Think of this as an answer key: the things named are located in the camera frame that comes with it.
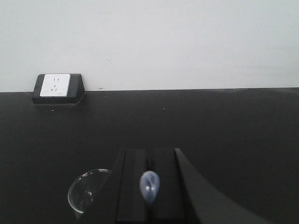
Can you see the clear glass beaker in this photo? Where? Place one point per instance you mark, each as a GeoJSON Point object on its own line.
{"type": "Point", "coordinates": [85, 194]}

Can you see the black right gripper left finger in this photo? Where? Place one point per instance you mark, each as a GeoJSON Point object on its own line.
{"type": "Point", "coordinates": [120, 201]}

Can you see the clear plastic dropper pipette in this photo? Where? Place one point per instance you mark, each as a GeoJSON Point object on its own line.
{"type": "Point", "coordinates": [149, 185]}

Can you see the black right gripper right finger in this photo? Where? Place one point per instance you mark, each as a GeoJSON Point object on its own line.
{"type": "Point", "coordinates": [186, 197]}

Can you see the white power socket black housing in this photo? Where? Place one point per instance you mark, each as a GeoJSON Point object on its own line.
{"type": "Point", "coordinates": [58, 89]}

